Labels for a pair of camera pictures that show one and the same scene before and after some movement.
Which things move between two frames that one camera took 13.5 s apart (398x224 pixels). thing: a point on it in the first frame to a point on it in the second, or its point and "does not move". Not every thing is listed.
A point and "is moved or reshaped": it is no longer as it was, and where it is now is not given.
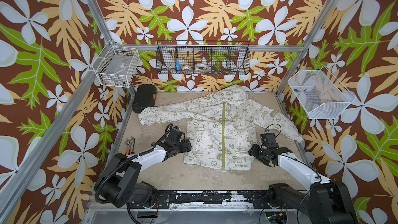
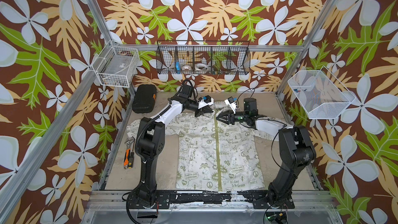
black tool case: (144, 97) does not move
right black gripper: (252, 150) to (230, 121)
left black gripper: (186, 145) to (201, 111)
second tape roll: (186, 68) does not move
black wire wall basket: (200, 57) does not move
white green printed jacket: (223, 131) is moved or reshaped
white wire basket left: (117, 65) does not move
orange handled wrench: (130, 144) does not move
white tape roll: (201, 66) does not move
